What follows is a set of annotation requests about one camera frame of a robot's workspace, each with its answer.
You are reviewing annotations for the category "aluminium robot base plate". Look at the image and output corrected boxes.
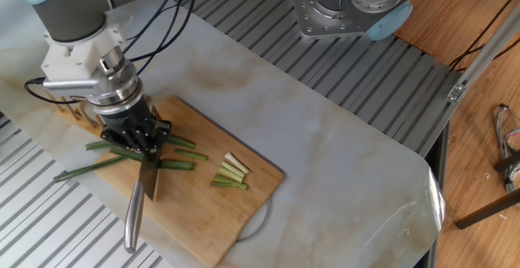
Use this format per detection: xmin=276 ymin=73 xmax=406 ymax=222
xmin=293 ymin=0 xmax=384 ymax=41

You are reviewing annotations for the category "green garlic stalk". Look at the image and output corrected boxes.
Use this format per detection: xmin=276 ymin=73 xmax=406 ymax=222
xmin=54 ymin=135 xmax=197 ymax=181

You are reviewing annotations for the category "black floor cable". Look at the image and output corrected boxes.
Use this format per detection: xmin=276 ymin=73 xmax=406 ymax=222
xmin=449 ymin=6 xmax=520 ymax=71

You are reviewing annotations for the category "aluminium frame post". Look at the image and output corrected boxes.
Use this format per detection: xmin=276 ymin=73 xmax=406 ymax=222
xmin=445 ymin=23 xmax=520 ymax=103

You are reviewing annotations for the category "black bar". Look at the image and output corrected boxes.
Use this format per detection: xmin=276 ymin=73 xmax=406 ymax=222
xmin=454 ymin=192 xmax=520 ymax=231

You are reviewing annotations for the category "steel kitchen knife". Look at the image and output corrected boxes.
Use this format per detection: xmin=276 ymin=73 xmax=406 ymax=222
xmin=123 ymin=149 xmax=162 ymax=254

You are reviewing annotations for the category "metal wire board loop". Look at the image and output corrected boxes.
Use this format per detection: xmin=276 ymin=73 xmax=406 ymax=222
xmin=234 ymin=203 xmax=271 ymax=244

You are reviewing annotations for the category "bamboo cutting board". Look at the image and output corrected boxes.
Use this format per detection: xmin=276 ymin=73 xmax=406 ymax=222
xmin=91 ymin=95 xmax=285 ymax=267

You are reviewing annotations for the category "long green garlic leaf piece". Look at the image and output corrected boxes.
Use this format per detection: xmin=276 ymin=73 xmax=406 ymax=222
xmin=159 ymin=149 xmax=210 ymax=171

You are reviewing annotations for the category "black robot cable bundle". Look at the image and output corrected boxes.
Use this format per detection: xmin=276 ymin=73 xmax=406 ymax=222
xmin=23 ymin=0 xmax=204 ymax=98

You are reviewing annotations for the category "wooden slotted rack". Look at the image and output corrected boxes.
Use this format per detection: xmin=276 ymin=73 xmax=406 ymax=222
xmin=43 ymin=88 xmax=102 ymax=131

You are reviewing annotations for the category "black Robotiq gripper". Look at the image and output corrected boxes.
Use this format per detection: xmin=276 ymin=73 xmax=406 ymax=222
xmin=97 ymin=106 xmax=173 ymax=160

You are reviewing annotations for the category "white marble pattern mat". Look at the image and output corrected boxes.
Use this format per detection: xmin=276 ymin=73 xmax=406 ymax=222
xmin=0 ymin=0 xmax=446 ymax=268

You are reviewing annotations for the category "short green garlic piece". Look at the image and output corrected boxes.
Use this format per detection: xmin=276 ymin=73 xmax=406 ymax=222
xmin=214 ymin=171 xmax=244 ymax=187
xmin=210 ymin=180 xmax=248 ymax=192

